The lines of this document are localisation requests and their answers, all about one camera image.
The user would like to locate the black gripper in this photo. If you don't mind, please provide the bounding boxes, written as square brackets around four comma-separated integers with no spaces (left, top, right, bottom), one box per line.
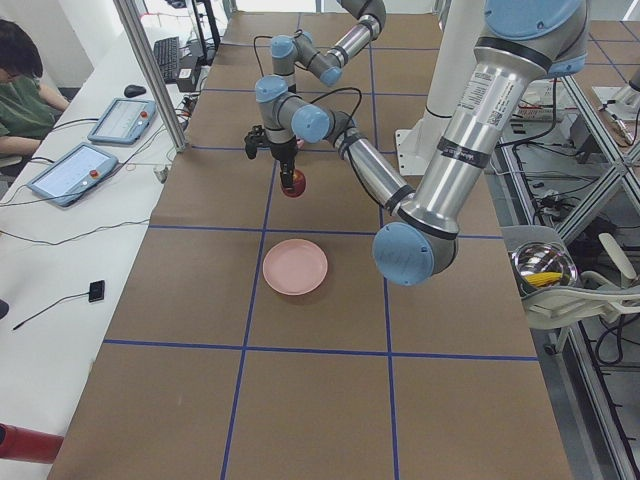
[270,139,298,189]

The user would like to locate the white camera mast base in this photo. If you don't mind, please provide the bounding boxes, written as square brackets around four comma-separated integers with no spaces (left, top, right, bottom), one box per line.
[396,0,485,176]

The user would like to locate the blue teach pendant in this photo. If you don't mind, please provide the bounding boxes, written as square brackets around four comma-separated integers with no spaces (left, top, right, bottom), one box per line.
[27,143,118,207]
[87,98,156,145]

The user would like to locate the black computer mouse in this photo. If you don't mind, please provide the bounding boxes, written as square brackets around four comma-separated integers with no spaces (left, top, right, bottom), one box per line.
[123,84,146,98]

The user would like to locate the seated person green shirt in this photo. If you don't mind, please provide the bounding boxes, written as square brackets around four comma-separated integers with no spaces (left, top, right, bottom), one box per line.
[1,20,70,177]

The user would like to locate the small black square device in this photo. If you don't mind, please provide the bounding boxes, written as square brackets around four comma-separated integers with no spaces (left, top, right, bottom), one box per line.
[88,280,106,303]

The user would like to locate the aluminium frame post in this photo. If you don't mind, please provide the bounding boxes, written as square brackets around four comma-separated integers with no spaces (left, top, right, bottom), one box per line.
[113,0,187,153]

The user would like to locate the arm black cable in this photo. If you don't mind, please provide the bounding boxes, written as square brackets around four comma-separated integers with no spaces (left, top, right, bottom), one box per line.
[309,87,363,132]
[252,33,275,76]

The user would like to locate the red bottle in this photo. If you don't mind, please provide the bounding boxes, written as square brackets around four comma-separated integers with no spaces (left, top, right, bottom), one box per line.
[0,424,64,464]

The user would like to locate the red apple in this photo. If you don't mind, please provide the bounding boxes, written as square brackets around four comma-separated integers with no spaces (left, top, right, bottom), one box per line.
[281,169,306,198]

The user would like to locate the black keyboard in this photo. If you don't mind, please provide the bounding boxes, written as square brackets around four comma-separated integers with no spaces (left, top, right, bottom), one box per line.
[153,36,180,84]

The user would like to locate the far blue teach pendant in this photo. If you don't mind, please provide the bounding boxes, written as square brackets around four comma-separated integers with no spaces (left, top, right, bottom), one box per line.
[87,98,156,145]

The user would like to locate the pink plate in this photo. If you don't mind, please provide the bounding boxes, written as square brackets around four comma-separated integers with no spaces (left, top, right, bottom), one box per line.
[262,239,328,296]

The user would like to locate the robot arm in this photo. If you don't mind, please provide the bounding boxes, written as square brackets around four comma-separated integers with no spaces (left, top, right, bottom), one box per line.
[270,0,386,92]
[255,1,590,286]

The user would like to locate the white pot with yellow item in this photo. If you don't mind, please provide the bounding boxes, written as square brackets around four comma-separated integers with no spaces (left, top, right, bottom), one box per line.
[511,242,579,296]

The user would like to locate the near blue teach pendant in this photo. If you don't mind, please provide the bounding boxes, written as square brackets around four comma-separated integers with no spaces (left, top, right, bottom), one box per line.
[27,143,118,207]

